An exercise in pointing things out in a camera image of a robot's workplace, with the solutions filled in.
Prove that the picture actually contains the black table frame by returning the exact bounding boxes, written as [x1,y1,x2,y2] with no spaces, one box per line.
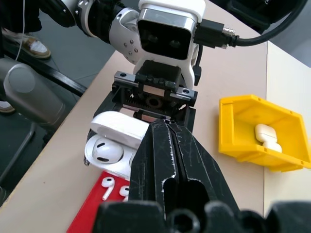
[0,40,88,98]

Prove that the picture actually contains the white earbud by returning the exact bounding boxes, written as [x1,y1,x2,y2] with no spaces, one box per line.
[101,176,115,201]
[93,136,124,164]
[119,185,131,202]

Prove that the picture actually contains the grey metal leg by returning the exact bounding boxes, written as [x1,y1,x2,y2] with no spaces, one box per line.
[0,121,36,186]

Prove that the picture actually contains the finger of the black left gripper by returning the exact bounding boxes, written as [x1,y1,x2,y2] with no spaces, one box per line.
[93,89,122,117]
[170,106,197,137]

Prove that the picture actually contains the white and tan sneaker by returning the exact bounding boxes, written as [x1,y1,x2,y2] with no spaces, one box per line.
[1,29,52,60]

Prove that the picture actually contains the short black wrist cable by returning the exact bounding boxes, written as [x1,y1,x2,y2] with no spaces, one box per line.
[192,45,203,86]

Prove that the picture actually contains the silver robot body part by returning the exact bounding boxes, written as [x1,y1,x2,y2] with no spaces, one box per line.
[0,57,67,127]

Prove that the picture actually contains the red plastic tray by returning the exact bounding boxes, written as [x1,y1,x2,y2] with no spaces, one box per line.
[66,169,132,233]

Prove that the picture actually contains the thin white cord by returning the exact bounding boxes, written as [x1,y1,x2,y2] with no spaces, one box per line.
[15,0,28,62]

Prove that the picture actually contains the dark trousers of person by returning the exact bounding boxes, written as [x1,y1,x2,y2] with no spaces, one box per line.
[0,0,42,34]

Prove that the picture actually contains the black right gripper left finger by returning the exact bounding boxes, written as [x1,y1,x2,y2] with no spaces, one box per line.
[128,119,181,205]

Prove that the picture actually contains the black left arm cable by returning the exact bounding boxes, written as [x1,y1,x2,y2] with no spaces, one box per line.
[195,0,311,50]

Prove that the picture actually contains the yellow plastic bin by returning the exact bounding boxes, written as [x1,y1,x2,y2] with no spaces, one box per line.
[218,94,311,173]

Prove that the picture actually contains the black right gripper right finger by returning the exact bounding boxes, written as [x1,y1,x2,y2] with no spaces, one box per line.
[170,123,242,211]

